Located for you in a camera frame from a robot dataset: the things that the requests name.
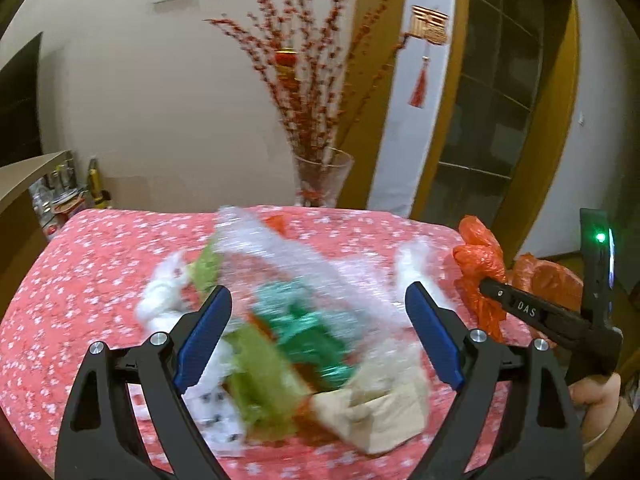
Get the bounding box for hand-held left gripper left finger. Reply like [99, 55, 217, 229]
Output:
[55, 285, 234, 480]

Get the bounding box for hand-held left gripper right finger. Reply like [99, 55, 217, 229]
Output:
[404, 281, 586, 480]

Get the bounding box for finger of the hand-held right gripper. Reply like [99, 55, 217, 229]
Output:
[478, 278, 585, 341]

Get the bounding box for orange lined wastebasket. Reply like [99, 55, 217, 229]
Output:
[452, 215, 584, 343]

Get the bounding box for white tissue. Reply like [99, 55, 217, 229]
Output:
[135, 250, 201, 332]

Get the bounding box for olive green paper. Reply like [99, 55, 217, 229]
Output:
[192, 237, 312, 432]

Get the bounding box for white printed paper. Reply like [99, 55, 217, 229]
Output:
[184, 340, 252, 457]

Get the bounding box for green foil wrapper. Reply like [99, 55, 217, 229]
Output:
[252, 280, 357, 392]

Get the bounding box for brown paper bag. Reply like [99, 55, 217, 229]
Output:
[310, 355, 427, 456]

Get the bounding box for orange plastic bag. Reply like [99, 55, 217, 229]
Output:
[262, 212, 292, 237]

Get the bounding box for person's right hand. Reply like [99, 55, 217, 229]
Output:
[570, 374, 624, 441]

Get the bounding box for red floral tablecloth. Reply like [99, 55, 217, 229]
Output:
[0, 205, 542, 480]

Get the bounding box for yellow bottle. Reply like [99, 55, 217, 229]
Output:
[89, 157, 112, 209]

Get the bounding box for glass vase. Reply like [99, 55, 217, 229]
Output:
[291, 149, 355, 209]

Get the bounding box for frosted glass door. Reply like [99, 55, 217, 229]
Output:
[416, 0, 547, 241]

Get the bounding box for cluster of glass bottles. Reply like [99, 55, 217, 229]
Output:
[29, 160, 87, 241]

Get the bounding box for wooden cabinet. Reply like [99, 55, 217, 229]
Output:
[0, 150, 69, 306]

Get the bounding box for red blossom branches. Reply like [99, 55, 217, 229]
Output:
[202, 0, 416, 167]

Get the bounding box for gold ornament with red tassel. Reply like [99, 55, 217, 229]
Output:
[407, 5, 450, 109]

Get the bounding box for small red lantern ornament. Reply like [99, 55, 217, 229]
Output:
[275, 47, 297, 82]

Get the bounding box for black television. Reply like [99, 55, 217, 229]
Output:
[0, 32, 44, 167]

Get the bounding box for wooden door frame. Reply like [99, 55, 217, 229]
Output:
[410, 0, 583, 261]

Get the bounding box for wooden wall trim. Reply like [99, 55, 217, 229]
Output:
[336, 0, 418, 208]

